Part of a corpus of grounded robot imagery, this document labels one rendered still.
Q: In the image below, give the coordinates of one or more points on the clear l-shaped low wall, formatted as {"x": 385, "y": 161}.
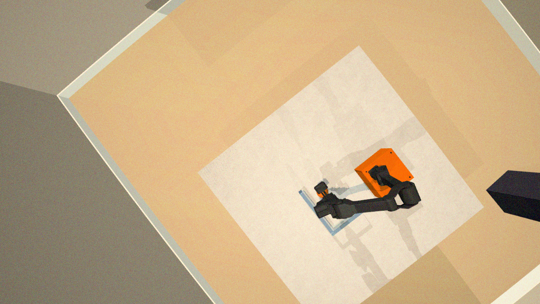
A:
{"x": 323, "y": 221}
{"x": 338, "y": 224}

